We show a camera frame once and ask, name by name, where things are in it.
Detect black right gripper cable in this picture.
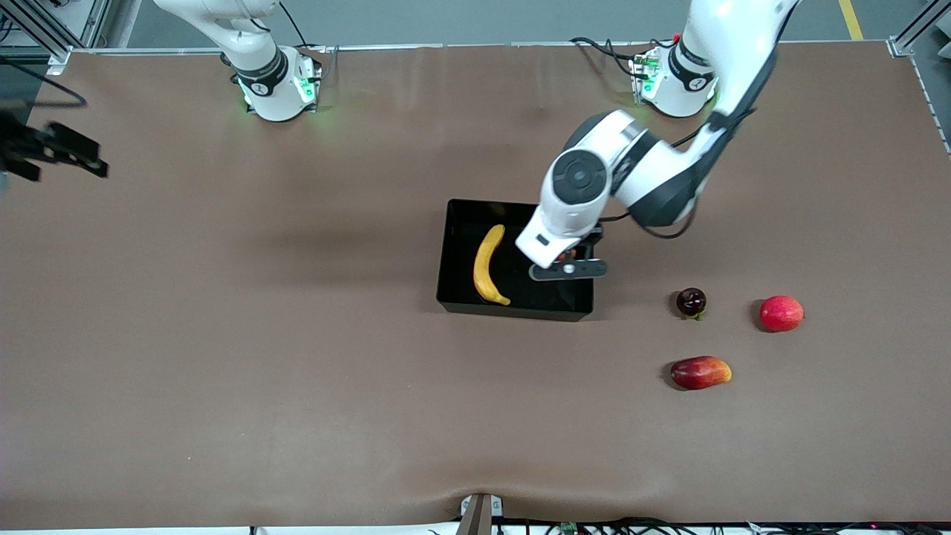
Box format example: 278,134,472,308
0,56,88,111

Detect brown table mat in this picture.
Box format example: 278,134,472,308
0,41,951,530

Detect black plastic box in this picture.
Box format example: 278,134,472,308
436,198,595,322

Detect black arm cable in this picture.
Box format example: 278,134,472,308
600,45,779,240
277,0,311,51

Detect red yellow mango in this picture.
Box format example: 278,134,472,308
670,356,733,391

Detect large pink-red apple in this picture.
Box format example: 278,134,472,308
759,295,805,333

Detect yellow banana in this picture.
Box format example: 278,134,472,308
473,224,512,306

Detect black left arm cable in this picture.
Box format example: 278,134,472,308
600,45,779,240

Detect aluminium frame post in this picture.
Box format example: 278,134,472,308
890,0,951,59
0,0,114,59

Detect metal table edge bracket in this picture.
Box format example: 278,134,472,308
456,493,504,535

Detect black left base cable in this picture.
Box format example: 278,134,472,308
569,36,641,81

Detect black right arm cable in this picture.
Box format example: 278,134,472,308
277,0,311,51

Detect black table edge cables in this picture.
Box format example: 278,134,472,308
513,516,951,535

